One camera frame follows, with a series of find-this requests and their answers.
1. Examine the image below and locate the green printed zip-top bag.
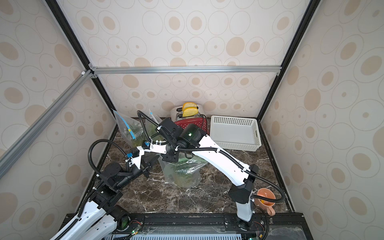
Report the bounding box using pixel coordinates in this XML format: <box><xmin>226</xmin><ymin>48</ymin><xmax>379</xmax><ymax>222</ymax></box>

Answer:
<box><xmin>158</xmin><ymin>155</ymin><xmax>208</xmax><ymax>189</ymax></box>

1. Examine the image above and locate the pineapple from green bag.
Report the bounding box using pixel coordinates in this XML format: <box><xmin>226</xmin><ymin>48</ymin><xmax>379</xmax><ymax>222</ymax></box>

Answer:
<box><xmin>167</xmin><ymin>160</ymin><xmax>202</xmax><ymax>187</ymax></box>

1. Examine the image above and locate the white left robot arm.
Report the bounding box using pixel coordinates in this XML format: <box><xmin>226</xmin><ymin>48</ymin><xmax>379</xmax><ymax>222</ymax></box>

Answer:
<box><xmin>53</xmin><ymin>139</ymin><xmax>166</xmax><ymax>240</ymax></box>

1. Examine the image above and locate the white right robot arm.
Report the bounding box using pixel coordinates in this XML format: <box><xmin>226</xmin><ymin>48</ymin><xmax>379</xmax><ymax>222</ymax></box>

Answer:
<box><xmin>137</xmin><ymin>111</ymin><xmax>286</xmax><ymax>222</ymax></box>

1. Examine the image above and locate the clear bag blue zipper left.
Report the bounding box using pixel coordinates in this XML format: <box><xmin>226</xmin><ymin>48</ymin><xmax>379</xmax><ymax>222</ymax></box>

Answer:
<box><xmin>114</xmin><ymin>111</ymin><xmax>141</xmax><ymax>144</ymax></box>

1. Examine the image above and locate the red polka-dot toaster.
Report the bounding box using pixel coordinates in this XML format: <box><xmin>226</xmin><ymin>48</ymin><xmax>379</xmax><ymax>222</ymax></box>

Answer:
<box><xmin>171</xmin><ymin>104</ymin><xmax>209</xmax><ymax>134</ymax></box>

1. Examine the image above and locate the yellow toast slice front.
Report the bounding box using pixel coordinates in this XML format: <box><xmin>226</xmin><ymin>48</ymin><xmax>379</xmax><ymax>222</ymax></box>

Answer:
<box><xmin>183</xmin><ymin>107</ymin><xmax>199</xmax><ymax>118</ymax></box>

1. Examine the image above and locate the yellow toast slice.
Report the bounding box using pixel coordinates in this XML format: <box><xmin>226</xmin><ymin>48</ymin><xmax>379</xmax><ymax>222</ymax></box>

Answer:
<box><xmin>182</xmin><ymin>102</ymin><xmax>198</xmax><ymax>111</ymax></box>
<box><xmin>183</xmin><ymin>107</ymin><xmax>199</xmax><ymax>118</ymax></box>

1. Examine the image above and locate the yellow toast slice rear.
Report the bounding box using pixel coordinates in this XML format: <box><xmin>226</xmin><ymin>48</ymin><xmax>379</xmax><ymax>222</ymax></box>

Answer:
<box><xmin>182</xmin><ymin>102</ymin><xmax>198</xmax><ymax>111</ymax></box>

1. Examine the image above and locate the white perforated plastic basket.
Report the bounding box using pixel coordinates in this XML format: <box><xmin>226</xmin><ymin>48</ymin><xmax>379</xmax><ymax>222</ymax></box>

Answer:
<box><xmin>210</xmin><ymin>116</ymin><xmax>262</xmax><ymax>152</ymax></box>

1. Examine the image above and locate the orange plastic cup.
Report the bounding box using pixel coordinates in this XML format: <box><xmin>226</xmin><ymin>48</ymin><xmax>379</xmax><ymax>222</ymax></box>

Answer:
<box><xmin>253</xmin><ymin>188</ymin><xmax>277</xmax><ymax>217</ymax></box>

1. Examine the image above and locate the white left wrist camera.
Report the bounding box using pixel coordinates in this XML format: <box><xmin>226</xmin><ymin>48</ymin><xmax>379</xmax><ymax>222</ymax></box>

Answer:
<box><xmin>125</xmin><ymin>146</ymin><xmax>145</xmax><ymax>171</ymax></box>

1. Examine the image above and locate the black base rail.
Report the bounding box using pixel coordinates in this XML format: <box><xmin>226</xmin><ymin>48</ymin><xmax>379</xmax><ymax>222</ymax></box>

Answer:
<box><xmin>55</xmin><ymin>212</ymin><xmax>313</xmax><ymax>240</ymax></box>

